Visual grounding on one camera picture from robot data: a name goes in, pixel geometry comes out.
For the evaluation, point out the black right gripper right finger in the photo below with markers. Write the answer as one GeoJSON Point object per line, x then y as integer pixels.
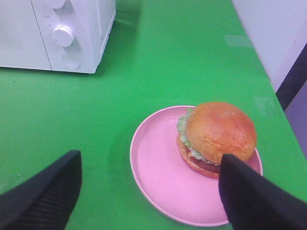
{"type": "Point", "coordinates": [252, 202]}

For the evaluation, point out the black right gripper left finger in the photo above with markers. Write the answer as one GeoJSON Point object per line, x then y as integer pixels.
{"type": "Point", "coordinates": [46, 200]}

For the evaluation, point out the pink round plate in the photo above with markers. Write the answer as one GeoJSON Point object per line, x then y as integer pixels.
{"type": "Point", "coordinates": [166, 181]}

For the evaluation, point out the burger with lettuce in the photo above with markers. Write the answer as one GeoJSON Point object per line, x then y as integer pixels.
{"type": "Point", "coordinates": [209, 131]}

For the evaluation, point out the round microwave door button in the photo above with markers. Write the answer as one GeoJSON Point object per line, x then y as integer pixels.
{"type": "Point", "coordinates": [71, 61]}

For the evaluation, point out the white microwave door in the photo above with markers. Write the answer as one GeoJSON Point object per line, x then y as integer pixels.
{"type": "Point", "coordinates": [21, 43]}

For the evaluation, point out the white microwave knob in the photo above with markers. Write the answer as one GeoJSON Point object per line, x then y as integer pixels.
{"type": "Point", "coordinates": [55, 4]}
{"type": "Point", "coordinates": [63, 35]}

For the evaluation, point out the white microwave oven body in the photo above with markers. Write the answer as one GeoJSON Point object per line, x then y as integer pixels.
{"type": "Point", "coordinates": [91, 21]}

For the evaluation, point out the dark post at table edge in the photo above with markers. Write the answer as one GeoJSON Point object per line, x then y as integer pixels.
{"type": "Point", "coordinates": [294, 80]}

